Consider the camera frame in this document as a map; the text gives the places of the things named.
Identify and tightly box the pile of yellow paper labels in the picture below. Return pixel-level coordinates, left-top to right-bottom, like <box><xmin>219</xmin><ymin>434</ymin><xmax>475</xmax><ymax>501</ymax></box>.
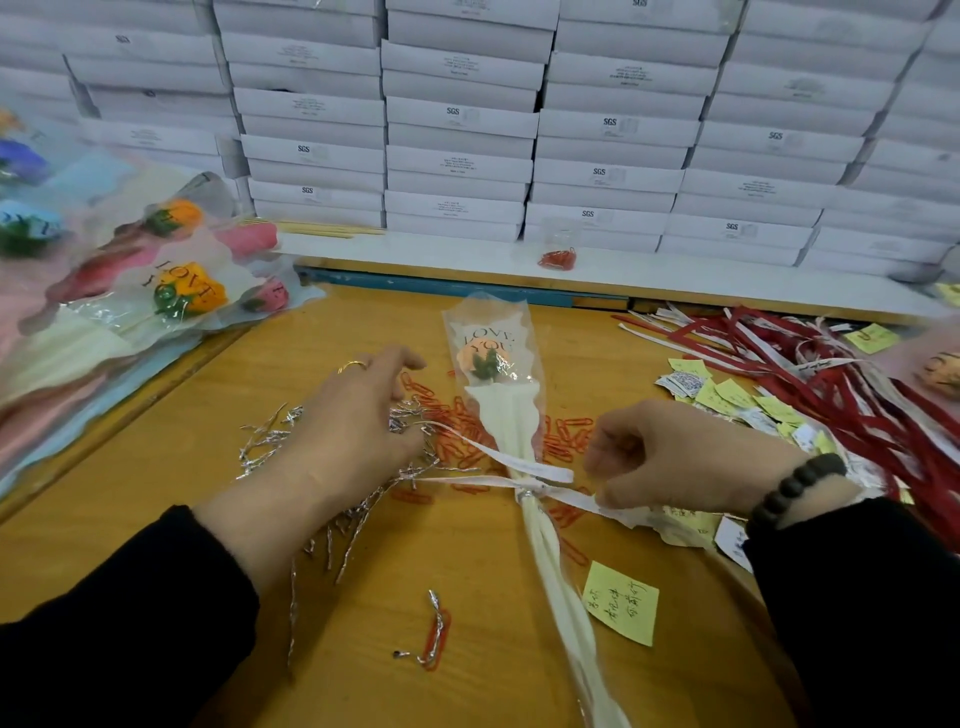
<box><xmin>654</xmin><ymin>355</ymin><xmax>918</xmax><ymax>576</ymax></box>

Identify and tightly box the person's left hand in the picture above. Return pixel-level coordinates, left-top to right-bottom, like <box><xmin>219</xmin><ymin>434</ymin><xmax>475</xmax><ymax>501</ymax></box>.
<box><xmin>287</xmin><ymin>344</ymin><xmax>429</xmax><ymax>520</ymax></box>

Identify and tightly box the person's right hand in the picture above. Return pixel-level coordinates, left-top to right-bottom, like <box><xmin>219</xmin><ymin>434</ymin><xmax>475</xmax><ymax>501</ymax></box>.
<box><xmin>583</xmin><ymin>399</ymin><xmax>810</xmax><ymax>520</ymax></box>

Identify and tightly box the wrapped orange rose cream paper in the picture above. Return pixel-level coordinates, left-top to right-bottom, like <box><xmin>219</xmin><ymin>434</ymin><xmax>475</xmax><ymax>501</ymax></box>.
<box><xmin>441</xmin><ymin>292</ymin><xmax>633</xmax><ymax>728</ymax></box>

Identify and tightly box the wall of white cardboard boxes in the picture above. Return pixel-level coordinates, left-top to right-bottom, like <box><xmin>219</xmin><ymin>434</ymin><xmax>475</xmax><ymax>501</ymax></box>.
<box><xmin>0</xmin><ymin>0</ymin><xmax>960</xmax><ymax>285</ymax></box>

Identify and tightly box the handwritten yellow sticky note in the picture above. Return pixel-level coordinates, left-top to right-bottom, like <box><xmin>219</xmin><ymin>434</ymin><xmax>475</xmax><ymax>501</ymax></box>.
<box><xmin>582</xmin><ymin>561</ymin><xmax>661</xmax><ymax>648</ymax></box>

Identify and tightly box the single red clip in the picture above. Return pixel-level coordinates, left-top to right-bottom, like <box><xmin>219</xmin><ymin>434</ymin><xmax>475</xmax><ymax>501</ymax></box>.
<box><xmin>420</xmin><ymin>607</ymin><xmax>453</xmax><ymax>673</ymax></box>

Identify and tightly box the pile of red paper clips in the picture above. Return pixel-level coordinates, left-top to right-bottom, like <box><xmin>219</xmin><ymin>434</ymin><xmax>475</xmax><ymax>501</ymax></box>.
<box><xmin>390</xmin><ymin>370</ymin><xmax>601</xmax><ymax>571</ymax></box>

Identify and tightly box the bent silver tie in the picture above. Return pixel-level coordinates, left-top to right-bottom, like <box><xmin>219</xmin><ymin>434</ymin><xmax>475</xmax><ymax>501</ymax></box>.
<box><xmin>393</xmin><ymin>589</ymin><xmax>449</xmax><ymax>670</ymax></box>

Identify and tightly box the white shelf board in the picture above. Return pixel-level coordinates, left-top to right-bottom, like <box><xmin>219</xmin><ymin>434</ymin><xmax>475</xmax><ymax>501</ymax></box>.
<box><xmin>276</xmin><ymin>230</ymin><xmax>955</xmax><ymax>327</ymax></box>

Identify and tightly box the bundle of wooden sticks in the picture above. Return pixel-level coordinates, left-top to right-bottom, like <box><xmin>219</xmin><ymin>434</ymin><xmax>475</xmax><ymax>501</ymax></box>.
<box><xmin>240</xmin><ymin>216</ymin><xmax>388</xmax><ymax>240</ymax></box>

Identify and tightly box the pile of red white ribbons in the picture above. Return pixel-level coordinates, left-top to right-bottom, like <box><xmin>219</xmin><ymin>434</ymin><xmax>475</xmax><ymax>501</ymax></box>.
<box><xmin>613</xmin><ymin>303</ymin><xmax>960</xmax><ymax>553</ymax></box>

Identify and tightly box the person's right forearm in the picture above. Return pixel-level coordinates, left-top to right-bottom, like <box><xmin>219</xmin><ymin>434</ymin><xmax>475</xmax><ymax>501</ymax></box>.
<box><xmin>741</xmin><ymin>472</ymin><xmax>960</xmax><ymax>728</ymax></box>

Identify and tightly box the small bag of red clips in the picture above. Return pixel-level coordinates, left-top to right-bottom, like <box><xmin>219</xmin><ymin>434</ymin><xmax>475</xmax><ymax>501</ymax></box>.
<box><xmin>535</xmin><ymin>222</ymin><xmax>583</xmax><ymax>273</ymax></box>

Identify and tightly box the black bead bracelet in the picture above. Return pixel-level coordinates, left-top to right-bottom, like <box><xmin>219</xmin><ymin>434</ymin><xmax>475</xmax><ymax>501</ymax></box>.
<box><xmin>746</xmin><ymin>453</ymin><xmax>849</xmax><ymax>538</ymax></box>

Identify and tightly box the person's left forearm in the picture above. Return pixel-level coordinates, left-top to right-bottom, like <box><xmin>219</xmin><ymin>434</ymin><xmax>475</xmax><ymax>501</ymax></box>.
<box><xmin>0</xmin><ymin>450</ymin><xmax>340</xmax><ymax>728</ymax></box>

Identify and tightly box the white printed ribbon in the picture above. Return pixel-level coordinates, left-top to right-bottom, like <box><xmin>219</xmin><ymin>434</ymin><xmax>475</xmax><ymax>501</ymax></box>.
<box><xmin>408</xmin><ymin>420</ymin><xmax>663</xmax><ymax>531</ymax></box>

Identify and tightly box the heap of wrapped flowers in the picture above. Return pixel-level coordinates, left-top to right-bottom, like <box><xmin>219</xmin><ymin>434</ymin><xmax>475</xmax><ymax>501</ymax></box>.
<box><xmin>0</xmin><ymin>97</ymin><xmax>328</xmax><ymax>498</ymax></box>

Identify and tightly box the pile of silver twist ties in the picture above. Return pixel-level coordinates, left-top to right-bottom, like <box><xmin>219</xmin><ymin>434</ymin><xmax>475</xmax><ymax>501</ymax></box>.
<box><xmin>235</xmin><ymin>397</ymin><xmax>453</xmax><ymax>669</ymax></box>

